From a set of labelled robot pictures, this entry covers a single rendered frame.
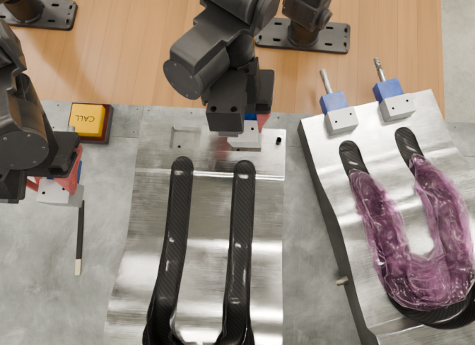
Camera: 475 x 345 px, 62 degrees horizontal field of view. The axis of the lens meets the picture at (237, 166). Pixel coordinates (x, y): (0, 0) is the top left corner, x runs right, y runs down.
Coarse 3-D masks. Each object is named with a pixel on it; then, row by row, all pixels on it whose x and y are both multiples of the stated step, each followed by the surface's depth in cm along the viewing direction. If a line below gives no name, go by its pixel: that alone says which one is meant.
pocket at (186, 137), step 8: (176, 128) 72; (184, 128) 72; (192, 128) 72; (200, 128) 71; (176, 136) 73; (184, 136) 73; (192, 136) 73; (200, 136) 73; (176, 144) 73; (184, 144) 73; (192, 144) 73
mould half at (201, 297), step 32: (160, 128) 71; (160, 160) 69; (192, 160) 69; (224, 160) 69; (256, 160) 69; (160, 192) 68; (192, 192) 68; (224, 192) 68; (256, 192) 68; (160, 224) 67; (192, 224) 67; (224, 224) 67; (256, 224) 67; (128, 256) 64; (160, 256) 65; (192, 256) 65; (224, 256) 65; (256, 256) 65; (128, 288) 61; (192, 288) 61; (224, 288) 61; (256, 288) 61; (128, 320) 58; (192, 320) 58; (256, 320) 58
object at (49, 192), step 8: (72, 128) 66; (80, 160) 65; (80, 168) 66; (40, 184) 62; (48, 184) 62; (56, 184) 62; (40, 192) 61; (48, 192) 61; (56, 192) 61; (64, 192) 61; (80, 192) 65; (40, 200) 61; (48, 200) 61; (56, 200) 61; (64, 200) 61; (72, 200) 62; (80, 200) 65
